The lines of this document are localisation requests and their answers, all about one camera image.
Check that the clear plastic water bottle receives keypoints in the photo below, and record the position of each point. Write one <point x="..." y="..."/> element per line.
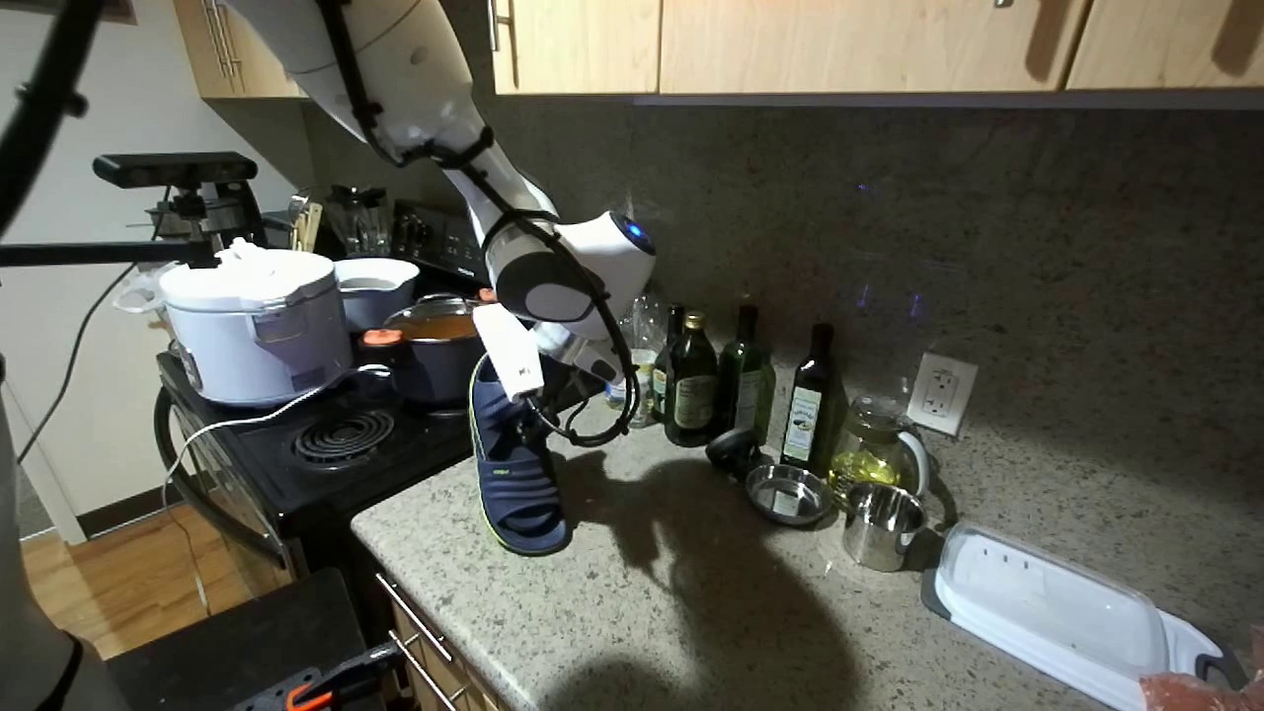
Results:
<point x="646" y="336"/>

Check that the steel cup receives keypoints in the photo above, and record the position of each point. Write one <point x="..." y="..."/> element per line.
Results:
<point x="895" y="531"/>

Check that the glass oil pitcher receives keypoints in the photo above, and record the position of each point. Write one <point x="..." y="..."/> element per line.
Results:
<point x="878" y="449"/>

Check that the small steel bowl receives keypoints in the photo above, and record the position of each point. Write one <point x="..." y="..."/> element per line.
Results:
<point x="787" y="494"/>

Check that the white wall outlet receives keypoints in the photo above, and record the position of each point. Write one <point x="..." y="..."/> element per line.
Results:
<point x="942" y="391"/>

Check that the black camera on stand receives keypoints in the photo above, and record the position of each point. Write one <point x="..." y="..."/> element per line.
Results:
<point x="207" y="196"/>

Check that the navy slipper green sole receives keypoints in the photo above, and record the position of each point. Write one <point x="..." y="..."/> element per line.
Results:
<point x="514" y="469"/>

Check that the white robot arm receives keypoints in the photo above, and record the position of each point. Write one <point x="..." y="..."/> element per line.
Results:
<point x="393" y="76"/>

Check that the green glass bottle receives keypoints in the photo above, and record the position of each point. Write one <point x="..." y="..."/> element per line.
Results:
<point x="747" y="377"/>

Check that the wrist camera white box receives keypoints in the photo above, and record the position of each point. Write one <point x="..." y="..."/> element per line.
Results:
<point x="510" y="349"/>

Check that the dark pot orange handles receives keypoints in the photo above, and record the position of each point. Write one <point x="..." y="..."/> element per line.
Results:
<point x="431" y="349"/>

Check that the dark olive oil bottle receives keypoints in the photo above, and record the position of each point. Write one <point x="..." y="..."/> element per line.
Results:
<point x="693" y="379"/>

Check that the white pot on stove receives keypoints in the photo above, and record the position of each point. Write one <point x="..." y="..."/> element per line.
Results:
<point x="372" y="291"/>

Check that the black measuring scoop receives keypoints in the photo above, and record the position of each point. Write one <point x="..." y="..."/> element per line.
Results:
<point x="738" y="450"/>

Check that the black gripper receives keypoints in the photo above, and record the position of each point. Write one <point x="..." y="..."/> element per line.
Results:
<point x="591" y="384"/>

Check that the wooden upper cabinets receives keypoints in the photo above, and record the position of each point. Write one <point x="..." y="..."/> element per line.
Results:
<point x="871" y="46"/>

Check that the white plastic tray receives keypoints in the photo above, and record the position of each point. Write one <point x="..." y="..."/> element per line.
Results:
<point x="1065" y="620"/>

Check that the black stove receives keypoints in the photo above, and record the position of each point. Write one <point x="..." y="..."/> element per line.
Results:
<point x="313" y="458"/>

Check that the lower wooden cabinet drawers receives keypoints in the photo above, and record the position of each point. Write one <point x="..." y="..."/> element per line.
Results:
<point x="438" y="670"/>

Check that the white rice cooker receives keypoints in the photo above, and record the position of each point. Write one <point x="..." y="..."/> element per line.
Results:
<point x="257" y="324"/>

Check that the dark wine bottle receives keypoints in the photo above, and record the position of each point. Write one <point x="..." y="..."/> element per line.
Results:
<point x="806" y="396"/>

